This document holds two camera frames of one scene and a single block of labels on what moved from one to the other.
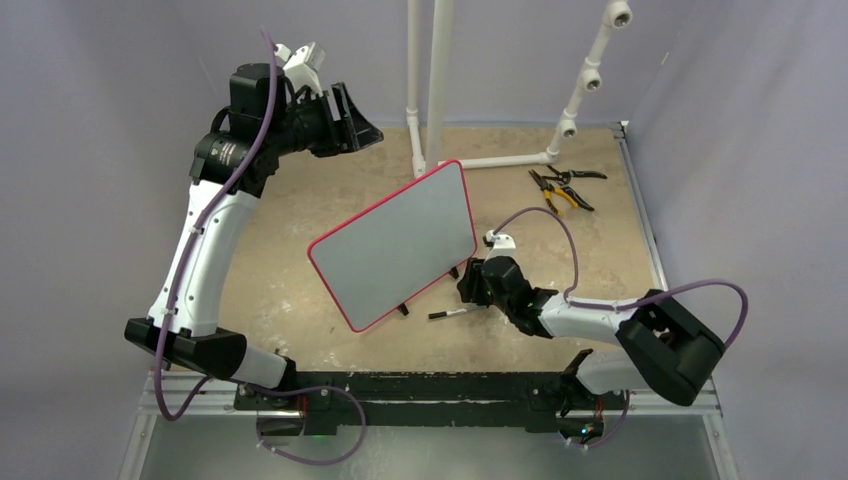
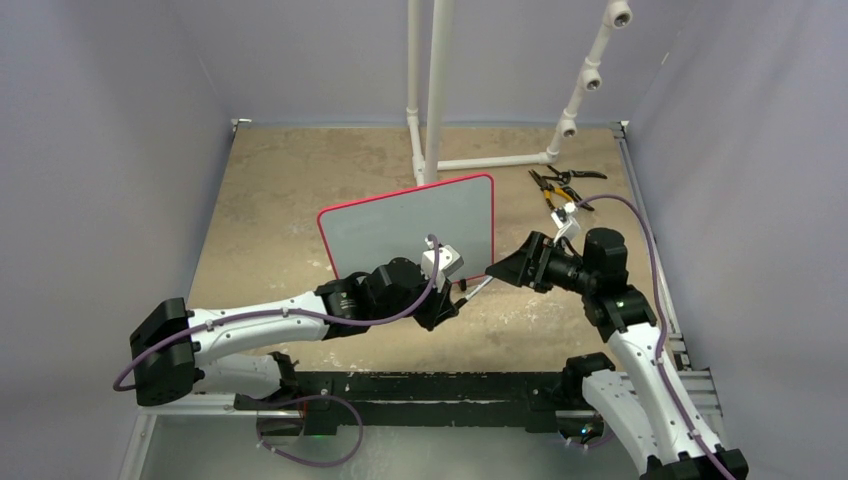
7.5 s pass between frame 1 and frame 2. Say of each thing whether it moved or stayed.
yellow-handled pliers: stayed
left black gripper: moved
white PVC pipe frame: stayed
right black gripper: moved
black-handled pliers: stayed
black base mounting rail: stayed
